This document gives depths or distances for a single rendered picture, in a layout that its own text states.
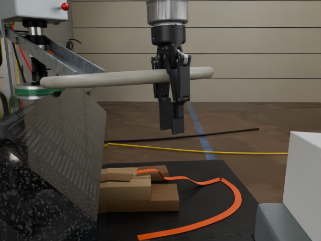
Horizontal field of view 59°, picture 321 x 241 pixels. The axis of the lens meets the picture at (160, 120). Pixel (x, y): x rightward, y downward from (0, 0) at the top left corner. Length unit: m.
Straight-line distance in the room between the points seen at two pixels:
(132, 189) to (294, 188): 1.50
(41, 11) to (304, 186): 1.16
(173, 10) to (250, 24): 5.60
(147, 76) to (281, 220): 0.37
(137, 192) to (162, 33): 1.39
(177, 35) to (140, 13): 5.41
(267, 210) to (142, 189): 1.46
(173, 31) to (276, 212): 0.39
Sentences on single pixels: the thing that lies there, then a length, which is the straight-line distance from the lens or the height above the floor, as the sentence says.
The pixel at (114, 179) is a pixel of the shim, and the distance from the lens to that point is 1.93.
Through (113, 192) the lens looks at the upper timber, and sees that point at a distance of 1.88.
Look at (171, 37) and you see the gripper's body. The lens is 0.61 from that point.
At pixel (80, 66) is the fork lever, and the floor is 0.96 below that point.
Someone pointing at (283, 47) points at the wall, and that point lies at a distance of 6.38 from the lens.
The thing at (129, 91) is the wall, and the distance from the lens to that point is 6.05.
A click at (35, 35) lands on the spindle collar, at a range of 1.37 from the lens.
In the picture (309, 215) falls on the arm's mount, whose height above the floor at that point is 0.83.
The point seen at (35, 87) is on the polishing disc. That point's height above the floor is 0.87.
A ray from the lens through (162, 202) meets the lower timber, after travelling 1.90.
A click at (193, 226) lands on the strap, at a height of 0.02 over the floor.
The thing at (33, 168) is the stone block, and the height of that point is 0.75.
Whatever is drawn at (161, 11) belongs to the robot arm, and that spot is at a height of 1.10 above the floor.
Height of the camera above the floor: 1.02
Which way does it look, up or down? 14 degrees down
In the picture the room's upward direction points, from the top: straight up
